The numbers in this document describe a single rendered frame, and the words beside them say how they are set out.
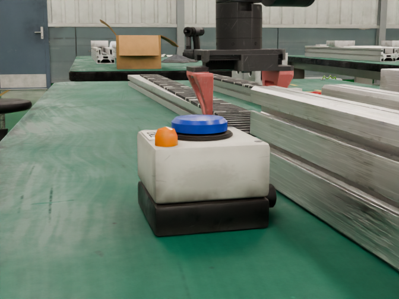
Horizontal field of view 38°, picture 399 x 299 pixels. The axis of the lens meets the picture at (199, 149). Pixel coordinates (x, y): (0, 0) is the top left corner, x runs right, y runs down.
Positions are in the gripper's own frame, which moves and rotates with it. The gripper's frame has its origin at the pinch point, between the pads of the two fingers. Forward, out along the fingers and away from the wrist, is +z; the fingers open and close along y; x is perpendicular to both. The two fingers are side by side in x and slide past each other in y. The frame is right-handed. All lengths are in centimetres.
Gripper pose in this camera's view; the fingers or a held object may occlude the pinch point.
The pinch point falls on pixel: (238, 122)
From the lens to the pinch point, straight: 73.9
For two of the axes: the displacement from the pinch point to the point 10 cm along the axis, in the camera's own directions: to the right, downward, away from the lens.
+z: 0.1, 9.8, 1.8
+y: 9.8, -0.5, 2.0
